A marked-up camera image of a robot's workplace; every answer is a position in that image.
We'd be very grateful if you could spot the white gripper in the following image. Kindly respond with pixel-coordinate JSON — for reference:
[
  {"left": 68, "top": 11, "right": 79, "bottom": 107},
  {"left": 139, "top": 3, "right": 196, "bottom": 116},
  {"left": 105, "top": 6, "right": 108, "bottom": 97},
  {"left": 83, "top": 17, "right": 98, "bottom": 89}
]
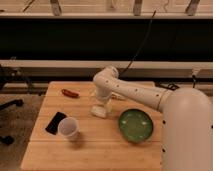
[{"left": 91, "top": 91, "right": 112, "bottom": 112}]

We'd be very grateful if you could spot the white sponge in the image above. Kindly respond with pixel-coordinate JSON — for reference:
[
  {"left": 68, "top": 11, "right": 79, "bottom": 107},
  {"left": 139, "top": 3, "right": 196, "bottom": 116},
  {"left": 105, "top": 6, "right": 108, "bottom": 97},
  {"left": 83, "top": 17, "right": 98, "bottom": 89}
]
[{"left": 91, "top": 105, "right": 107, "bottom": 118}]

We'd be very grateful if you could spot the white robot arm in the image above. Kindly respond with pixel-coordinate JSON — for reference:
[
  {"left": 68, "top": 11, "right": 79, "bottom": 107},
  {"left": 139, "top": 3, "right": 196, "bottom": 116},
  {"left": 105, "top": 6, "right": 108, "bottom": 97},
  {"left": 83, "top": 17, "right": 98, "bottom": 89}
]
[{"left": 93, "top": 66, "right": 213, "bottom": 171}]

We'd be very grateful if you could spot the white plastic bottle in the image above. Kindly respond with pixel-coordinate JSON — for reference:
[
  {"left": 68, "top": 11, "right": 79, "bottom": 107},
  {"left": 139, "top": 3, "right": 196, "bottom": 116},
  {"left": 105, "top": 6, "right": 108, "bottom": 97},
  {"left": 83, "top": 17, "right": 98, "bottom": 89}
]
[{"left": 111, "top": 94, "right": 126, "bottom": 101}]

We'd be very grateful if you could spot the red sausage toy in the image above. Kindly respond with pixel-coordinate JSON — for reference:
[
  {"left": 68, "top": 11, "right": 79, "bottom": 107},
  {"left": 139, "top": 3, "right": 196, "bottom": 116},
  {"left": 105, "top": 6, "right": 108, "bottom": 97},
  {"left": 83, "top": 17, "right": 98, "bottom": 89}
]
[{"left": 61, "top": 89, "right": 79, "bottom": 98}]

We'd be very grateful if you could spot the green bowl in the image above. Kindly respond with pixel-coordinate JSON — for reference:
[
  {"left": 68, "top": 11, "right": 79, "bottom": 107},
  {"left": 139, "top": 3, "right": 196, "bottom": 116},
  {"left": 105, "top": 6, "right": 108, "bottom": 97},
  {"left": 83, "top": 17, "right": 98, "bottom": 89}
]
[{"left": 118, "top": 109, "right": 154, "bottom": 143}]

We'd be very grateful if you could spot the wooden board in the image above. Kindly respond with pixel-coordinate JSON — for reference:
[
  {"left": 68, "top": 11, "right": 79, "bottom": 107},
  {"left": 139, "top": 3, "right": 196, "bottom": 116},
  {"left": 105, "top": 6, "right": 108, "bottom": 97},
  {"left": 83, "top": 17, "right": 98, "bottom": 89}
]
[{"left": 21, "top": 82, "right": 162, "bottom": 171}]

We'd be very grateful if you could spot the black phone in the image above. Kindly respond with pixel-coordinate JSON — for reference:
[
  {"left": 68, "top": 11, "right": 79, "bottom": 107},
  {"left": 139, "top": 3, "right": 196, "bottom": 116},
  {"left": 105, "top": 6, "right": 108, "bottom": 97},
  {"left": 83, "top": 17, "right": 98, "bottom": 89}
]
[{"left": 45, "top": 112, "right": 66, "bottom": 135}]

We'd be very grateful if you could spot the black office chair base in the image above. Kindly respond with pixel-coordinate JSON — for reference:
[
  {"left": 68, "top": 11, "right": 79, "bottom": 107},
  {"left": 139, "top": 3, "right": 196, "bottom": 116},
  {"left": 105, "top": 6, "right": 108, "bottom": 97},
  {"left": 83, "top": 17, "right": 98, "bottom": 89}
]
[{"left": 0, "top": 64, "right": 34, "bottom": 146}]

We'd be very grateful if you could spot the black hanging cable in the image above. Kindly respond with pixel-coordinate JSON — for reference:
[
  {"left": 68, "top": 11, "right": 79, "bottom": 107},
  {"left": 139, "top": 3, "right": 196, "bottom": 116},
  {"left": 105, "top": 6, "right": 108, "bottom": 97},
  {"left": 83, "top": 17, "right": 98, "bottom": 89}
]
[{"left": 118, "top": 9, "right": 157, "bottom": 78}]

